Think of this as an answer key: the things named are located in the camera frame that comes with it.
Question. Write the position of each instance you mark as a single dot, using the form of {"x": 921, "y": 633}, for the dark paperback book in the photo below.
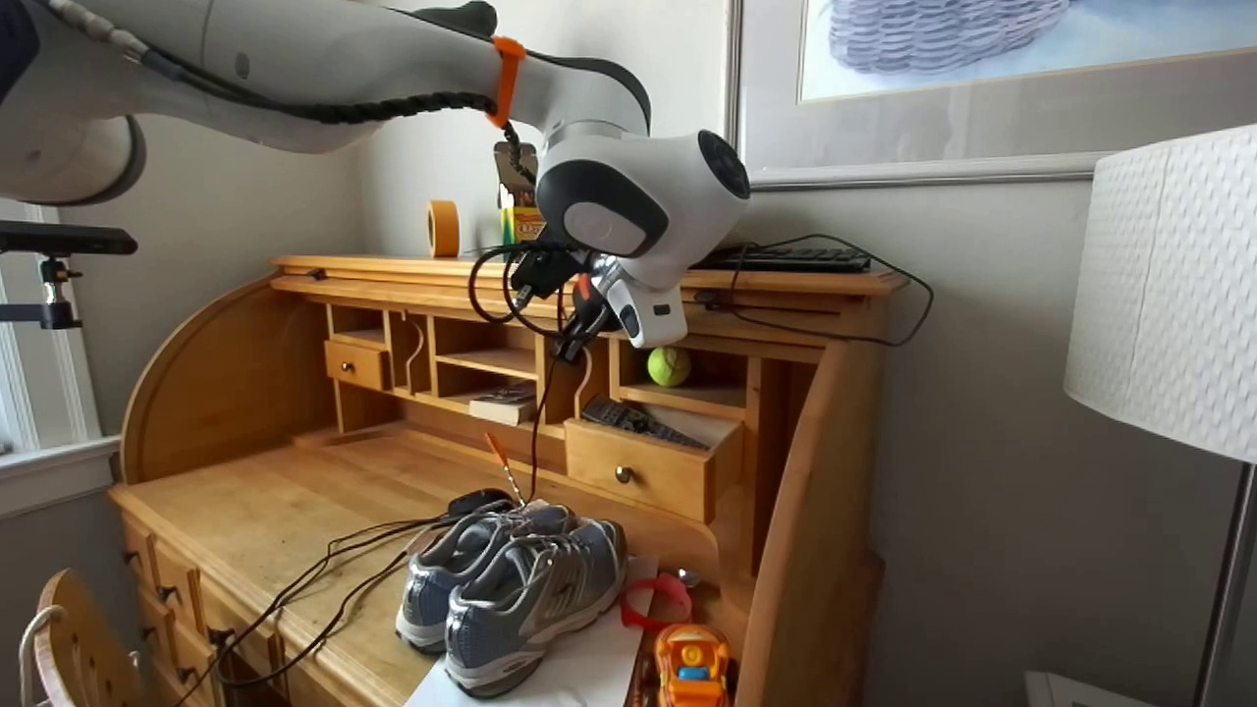
{"x": 504, "y": 405}

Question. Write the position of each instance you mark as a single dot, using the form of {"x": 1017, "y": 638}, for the small wooden drawer, open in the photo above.
{"x": 640, "y": 473}

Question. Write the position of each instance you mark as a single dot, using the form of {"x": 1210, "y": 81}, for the framed blue picture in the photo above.
{"x": 917, "y": 144}

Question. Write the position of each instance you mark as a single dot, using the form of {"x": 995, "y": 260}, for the small wooden drawer, closed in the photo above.
{"x": 354, "y": 364}

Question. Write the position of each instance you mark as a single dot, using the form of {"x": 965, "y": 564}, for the black flat keyboard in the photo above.
{"x": 799, "y": 260}

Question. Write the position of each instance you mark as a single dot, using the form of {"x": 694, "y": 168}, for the black stereo camera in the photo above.
{"x": 63, "y": 242}

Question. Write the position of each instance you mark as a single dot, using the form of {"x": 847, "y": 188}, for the green yellow cardboard box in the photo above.
{"x": 513, "y": 163}

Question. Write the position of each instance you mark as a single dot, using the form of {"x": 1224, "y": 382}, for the orange toy truck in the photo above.
{"x": 694, "y": 667}

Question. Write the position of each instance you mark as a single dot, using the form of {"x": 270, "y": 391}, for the white plastic hanger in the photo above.
{"x": 24, "y": 652}

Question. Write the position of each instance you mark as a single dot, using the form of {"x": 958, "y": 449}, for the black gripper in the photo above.
{"x": 589, "y": 314}

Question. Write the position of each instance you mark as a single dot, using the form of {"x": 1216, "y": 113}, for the orange pen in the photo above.
{"x": 502, "y": 460}

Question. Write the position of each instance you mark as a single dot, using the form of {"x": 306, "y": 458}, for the orange tape roll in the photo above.
{"x": 444, "y": 229}

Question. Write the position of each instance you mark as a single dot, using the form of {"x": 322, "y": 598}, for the green tennis ball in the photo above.
{"x": 668, "y": 367}

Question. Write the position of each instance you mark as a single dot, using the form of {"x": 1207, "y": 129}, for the wooden roll-top desk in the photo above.
{"x": 289, "y": 510}

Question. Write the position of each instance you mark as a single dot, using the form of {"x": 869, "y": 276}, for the black computer mouse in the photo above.
{"x": 482, "y": 500}

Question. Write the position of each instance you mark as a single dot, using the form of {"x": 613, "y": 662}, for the grey blue sneaker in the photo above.
{"x": 522, "y": 615}
{"x": 436, "y": 589}

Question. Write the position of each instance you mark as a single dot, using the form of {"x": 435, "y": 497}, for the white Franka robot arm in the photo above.
{"x": 262, "y": 51}

